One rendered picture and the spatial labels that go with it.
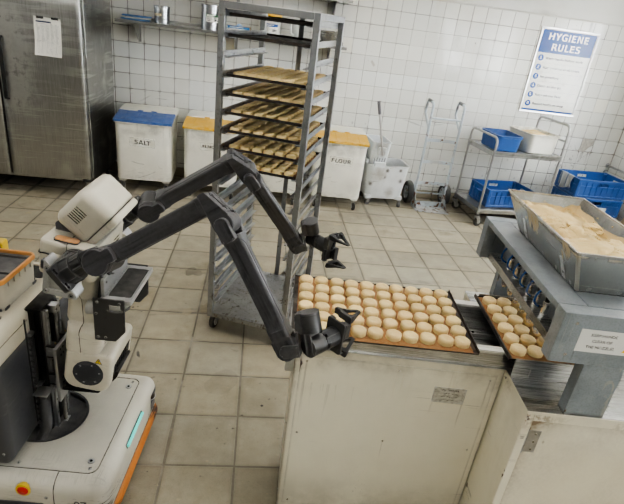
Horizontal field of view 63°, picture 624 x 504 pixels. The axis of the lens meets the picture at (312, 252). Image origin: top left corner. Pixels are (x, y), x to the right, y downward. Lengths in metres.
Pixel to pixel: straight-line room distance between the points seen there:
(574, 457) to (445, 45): 4.72
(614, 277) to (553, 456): 0.59
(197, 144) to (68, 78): 1.21
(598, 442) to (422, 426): 0.54
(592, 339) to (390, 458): 0.83
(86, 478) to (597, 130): 6.20
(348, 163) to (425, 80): 1.33
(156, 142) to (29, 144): 1.09
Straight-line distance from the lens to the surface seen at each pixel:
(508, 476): 1.85
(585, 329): 1.56
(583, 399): 1.71
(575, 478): 1.95
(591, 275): 1.61
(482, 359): 1.78
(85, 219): 1.67
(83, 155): 5.13
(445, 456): 2.02
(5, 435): 2.05
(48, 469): 2.12
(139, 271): 1.90
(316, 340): 1.39
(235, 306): 3.15
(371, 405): 1.82
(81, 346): 1.90
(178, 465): 2.42
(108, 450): 2.13
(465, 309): 2.01
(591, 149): 6.90
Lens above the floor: 1.81
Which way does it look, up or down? 25 degrees down
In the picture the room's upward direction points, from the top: 8 degrees clockwise
